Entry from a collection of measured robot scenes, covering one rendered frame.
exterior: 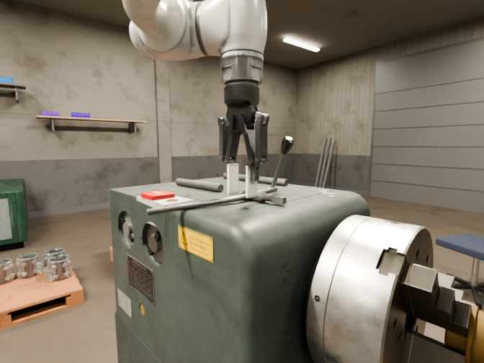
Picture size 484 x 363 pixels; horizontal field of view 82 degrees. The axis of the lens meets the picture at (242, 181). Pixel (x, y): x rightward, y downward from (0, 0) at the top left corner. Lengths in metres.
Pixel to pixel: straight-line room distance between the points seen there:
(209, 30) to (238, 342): 0.56
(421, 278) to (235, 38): 0.51
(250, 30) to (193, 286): 0.50
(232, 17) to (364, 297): 0.53
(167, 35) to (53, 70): 6.15
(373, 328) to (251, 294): 0.18
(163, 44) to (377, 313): 0.59
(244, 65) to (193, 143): 6.84
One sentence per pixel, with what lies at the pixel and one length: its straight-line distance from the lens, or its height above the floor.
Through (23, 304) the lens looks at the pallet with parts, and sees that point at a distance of 2.94.
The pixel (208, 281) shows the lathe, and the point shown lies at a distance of 0.53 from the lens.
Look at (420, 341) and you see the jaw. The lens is 0.62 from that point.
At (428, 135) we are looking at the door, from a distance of 7.69.
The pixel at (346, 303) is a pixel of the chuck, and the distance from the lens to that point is 0.50.
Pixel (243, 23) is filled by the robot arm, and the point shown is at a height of 1.61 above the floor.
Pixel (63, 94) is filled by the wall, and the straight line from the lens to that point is 6.65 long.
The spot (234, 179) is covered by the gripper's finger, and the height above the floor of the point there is 1.30.
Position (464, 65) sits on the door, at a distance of 7.69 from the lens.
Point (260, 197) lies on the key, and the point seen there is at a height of 1.27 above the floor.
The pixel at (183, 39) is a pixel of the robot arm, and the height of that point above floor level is 1.59.
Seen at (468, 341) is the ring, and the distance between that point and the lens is 0.58.
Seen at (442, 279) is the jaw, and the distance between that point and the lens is 0.71.
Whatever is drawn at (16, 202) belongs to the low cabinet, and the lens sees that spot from 4.68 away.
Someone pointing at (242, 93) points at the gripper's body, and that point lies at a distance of 0.58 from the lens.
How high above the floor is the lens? 1.38
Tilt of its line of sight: 8 degrees down
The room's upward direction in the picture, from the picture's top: straight up
